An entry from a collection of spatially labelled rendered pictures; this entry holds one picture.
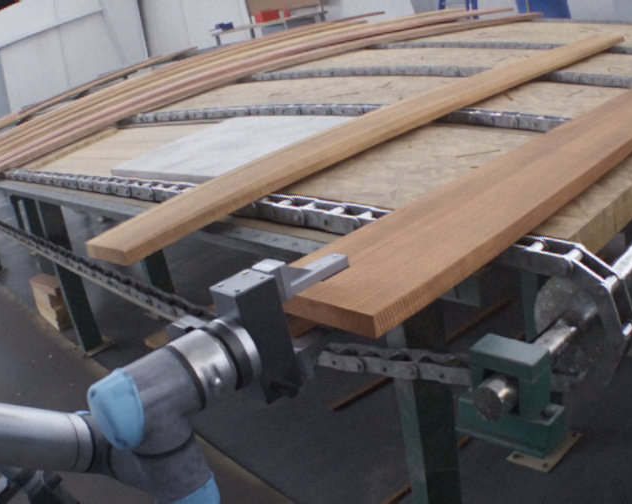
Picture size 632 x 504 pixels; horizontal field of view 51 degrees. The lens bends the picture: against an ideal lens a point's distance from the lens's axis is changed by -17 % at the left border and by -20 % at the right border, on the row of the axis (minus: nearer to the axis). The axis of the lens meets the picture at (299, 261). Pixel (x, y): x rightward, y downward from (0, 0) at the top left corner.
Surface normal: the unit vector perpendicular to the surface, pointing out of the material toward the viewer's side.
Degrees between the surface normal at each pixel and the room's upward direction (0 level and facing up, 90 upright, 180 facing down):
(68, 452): 94
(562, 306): 90
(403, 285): 0
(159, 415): 90
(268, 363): 90
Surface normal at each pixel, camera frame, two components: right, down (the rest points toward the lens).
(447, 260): -0.22, -0.91
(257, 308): 0.62, 0.14
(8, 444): 0.79, 0.11
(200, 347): 0.15, -0.70
